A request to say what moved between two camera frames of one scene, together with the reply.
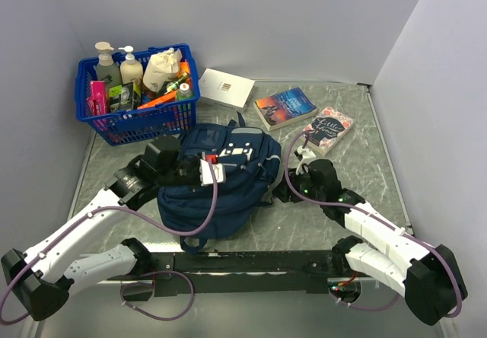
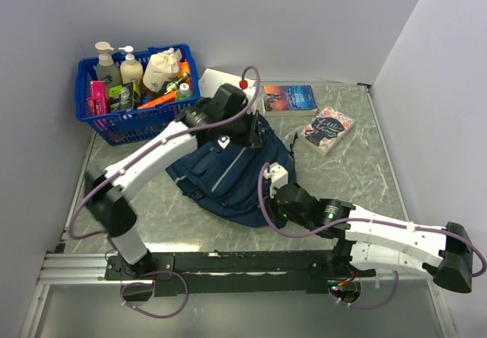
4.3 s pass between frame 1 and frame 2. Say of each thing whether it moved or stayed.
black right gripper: moved
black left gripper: moved
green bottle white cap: stayed
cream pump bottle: stayed
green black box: stayed
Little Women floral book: stayed
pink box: stayed
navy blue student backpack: moved
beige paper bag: stayed
